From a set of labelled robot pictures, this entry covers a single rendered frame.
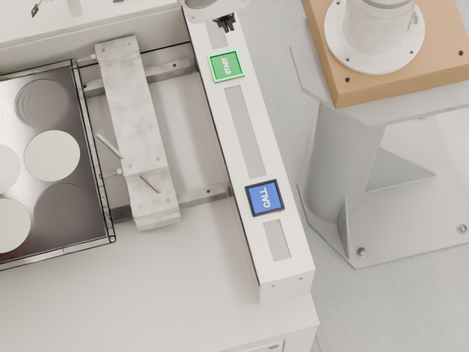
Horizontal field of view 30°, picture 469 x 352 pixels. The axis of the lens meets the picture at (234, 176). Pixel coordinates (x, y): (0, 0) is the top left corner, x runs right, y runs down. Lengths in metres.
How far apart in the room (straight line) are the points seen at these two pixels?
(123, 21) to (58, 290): 0.50
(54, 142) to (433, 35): 0.73
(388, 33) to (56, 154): 0.63
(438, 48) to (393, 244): 0.89
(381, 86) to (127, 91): 0.47
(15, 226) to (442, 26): 0.87
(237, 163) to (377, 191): 1.07
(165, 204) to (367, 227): 1.05
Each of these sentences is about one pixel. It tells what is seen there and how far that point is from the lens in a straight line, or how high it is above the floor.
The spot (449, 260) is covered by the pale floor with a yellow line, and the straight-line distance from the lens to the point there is 2.49.
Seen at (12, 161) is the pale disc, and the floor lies 0.90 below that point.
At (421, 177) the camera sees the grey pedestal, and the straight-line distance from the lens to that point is 2.53.
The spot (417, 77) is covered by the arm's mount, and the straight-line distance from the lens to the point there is 1.68.
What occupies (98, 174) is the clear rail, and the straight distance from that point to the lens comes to 1.57.
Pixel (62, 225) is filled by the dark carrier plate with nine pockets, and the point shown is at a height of 0.90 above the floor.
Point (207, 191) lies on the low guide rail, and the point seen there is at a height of 0.85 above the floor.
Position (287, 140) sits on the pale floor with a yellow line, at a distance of 2.56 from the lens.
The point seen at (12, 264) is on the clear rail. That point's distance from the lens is 1.54.
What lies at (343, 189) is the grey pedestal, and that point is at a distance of 2.23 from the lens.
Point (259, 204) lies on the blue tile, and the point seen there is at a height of 0.96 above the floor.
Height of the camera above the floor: 2.33
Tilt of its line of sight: 68 degrees down
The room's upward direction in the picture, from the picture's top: 3 degrees counter-clockwise
